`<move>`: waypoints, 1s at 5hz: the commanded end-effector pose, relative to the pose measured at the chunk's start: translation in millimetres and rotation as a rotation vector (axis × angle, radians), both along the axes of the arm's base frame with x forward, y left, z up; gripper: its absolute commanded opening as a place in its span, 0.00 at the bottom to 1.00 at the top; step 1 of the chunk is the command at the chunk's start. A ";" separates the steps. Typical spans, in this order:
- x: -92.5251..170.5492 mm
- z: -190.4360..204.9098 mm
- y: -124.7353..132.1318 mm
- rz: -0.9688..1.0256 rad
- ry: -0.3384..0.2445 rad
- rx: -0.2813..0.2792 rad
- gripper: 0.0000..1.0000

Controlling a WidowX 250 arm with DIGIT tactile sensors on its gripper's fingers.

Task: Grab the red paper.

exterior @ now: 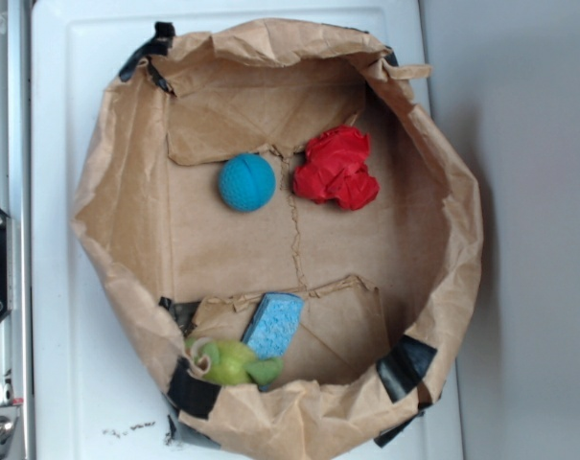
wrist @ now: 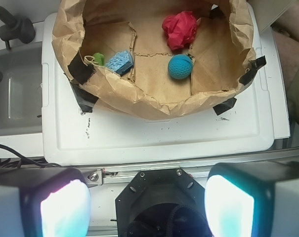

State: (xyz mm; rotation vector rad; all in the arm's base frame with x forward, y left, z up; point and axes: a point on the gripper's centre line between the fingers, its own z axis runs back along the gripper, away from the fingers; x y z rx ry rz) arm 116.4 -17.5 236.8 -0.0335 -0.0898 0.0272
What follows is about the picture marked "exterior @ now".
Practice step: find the red paper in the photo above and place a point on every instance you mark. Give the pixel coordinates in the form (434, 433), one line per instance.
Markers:
(335, 169)

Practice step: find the brown paper bag bin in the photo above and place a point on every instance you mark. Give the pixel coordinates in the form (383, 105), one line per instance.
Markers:
(389, 289)

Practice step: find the blue dimpled ball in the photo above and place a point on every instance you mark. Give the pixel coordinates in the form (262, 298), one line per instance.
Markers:
(246, 182)

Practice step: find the blue sponge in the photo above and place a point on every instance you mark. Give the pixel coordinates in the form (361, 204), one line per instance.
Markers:
(269, 334)

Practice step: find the green plush toy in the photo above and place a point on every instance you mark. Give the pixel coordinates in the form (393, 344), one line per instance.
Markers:
(230, 362)

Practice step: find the white plastic tray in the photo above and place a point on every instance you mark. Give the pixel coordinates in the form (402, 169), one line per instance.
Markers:
(93, 397)

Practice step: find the metal frame rail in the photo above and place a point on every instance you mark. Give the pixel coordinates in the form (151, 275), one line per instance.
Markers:
(17, 396)

